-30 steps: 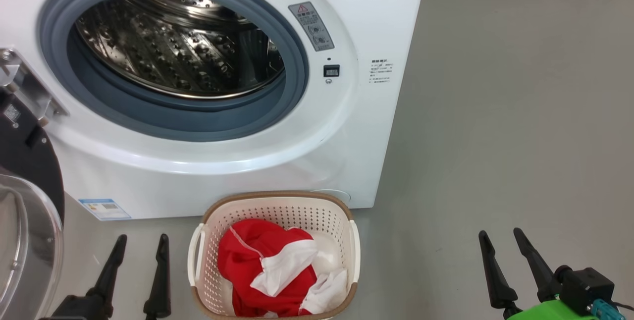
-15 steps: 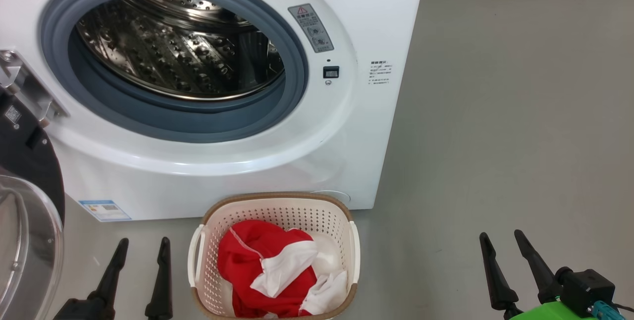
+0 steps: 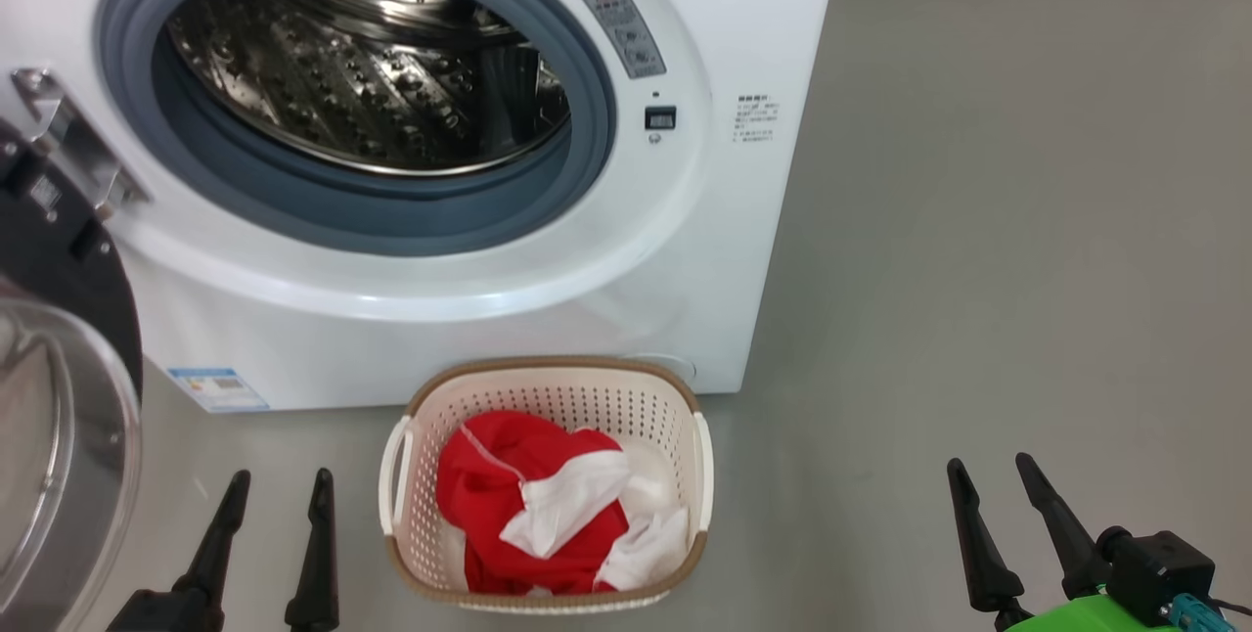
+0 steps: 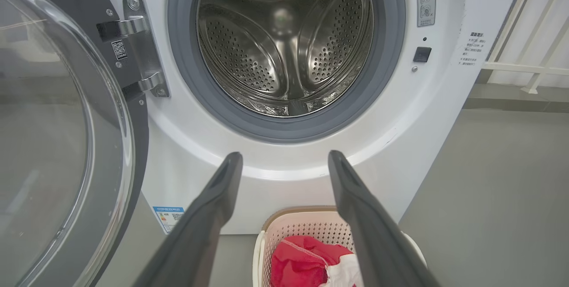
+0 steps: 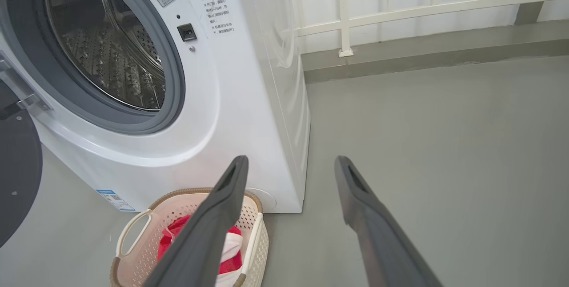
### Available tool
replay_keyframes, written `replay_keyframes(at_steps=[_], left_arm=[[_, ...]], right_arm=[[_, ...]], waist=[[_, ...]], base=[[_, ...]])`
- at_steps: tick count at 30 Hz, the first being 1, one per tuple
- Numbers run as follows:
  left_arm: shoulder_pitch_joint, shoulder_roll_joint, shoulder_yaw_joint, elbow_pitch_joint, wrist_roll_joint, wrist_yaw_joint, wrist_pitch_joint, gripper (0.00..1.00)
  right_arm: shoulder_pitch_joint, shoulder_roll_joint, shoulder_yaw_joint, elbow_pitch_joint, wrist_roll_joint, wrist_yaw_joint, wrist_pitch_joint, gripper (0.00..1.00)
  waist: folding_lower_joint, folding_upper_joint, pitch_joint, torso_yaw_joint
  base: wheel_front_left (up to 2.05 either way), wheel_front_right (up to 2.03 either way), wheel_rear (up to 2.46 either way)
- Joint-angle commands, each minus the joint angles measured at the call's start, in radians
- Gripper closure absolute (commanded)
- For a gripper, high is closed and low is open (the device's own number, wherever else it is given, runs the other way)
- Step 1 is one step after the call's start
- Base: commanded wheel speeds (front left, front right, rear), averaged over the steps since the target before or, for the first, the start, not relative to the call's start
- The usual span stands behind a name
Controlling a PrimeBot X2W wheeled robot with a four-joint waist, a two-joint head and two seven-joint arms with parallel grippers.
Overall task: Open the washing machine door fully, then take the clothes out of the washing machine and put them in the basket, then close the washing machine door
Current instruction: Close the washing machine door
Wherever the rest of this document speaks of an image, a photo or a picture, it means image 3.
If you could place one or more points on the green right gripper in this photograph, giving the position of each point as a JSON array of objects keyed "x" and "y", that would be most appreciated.
[{"x": 1086, "y": 620}]

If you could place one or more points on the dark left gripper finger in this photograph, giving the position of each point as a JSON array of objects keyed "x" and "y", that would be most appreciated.
[
  {"x": 196, "y": 593},
  {"x": 318, "y": 573}
]

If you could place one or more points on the red garment with white stripes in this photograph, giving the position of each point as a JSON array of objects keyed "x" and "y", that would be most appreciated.
[{"x": 489, "y": 505}]

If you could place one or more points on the dark round glass washer door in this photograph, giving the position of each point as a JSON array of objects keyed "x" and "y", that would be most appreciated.
[{"x": 59, "y": 417}]

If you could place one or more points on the thin white garment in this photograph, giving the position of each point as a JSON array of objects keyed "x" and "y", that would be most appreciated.
[{"x": 650, "y": 544}]

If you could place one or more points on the beige perforated laundry basket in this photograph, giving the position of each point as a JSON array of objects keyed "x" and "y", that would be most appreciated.
[{"x": 548, "y": 392}]

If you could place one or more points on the grey rubber door gasket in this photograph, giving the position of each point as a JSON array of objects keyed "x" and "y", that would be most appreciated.
[{"x": 391, "y": 216}]

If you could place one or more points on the white front-load washing machine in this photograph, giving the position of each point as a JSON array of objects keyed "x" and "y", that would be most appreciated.
[{"x": 685, "y": 250}]

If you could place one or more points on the black door lock slot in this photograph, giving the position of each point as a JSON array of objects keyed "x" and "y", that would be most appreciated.
[{"x": 660, "y": 118}]

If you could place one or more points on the blue energy label sticker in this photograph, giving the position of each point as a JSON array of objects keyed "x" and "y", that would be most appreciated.
[{"x": 217, "y": 390}]

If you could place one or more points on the white round filter cover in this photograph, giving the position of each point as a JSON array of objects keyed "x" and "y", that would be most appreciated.
[{"x": 670, "y": 366}]

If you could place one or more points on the perforated steel washer drum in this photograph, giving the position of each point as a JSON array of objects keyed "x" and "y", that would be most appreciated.
[{"x": 333, "y": 74}]

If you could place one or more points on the small black text sticker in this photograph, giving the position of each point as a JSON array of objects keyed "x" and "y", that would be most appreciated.
[{"x": 755, "y": 118}]

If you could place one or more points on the grey warning sticker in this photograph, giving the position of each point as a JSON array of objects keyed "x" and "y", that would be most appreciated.
[{"x": 622, "y": 29}]

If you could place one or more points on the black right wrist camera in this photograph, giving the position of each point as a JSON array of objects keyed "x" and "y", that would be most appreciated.
[{"x": 1159, "y": 573}]

